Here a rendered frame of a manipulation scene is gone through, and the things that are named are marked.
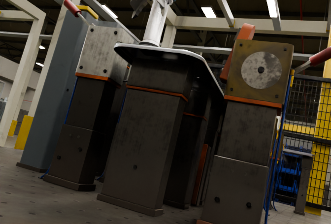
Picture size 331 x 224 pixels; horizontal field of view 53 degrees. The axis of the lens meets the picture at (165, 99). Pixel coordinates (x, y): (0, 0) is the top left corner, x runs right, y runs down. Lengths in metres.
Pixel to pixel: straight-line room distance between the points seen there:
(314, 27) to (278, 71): 5.27
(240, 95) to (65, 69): 0.49
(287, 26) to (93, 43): 5.29
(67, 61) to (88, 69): 0.17
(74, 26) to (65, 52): 0.08
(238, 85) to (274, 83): 0.06
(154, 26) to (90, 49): 0.97
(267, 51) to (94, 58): 0.37
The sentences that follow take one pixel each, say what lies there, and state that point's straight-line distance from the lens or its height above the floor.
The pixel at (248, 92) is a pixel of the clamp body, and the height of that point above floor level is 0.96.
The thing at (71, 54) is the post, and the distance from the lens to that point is 0.94.
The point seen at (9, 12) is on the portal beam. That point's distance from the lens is 9.36.
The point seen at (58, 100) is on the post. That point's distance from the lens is 0.91.
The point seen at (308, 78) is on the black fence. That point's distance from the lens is 2.37.
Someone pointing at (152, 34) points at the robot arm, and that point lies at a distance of 1.71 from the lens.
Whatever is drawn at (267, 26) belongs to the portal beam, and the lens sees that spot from 5.98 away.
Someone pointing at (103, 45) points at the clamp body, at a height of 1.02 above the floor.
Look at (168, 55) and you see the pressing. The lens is 0.66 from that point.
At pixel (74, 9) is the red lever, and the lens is 0.89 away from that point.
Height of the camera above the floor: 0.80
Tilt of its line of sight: 10 degrees up
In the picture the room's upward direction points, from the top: 13 degrees clockwise
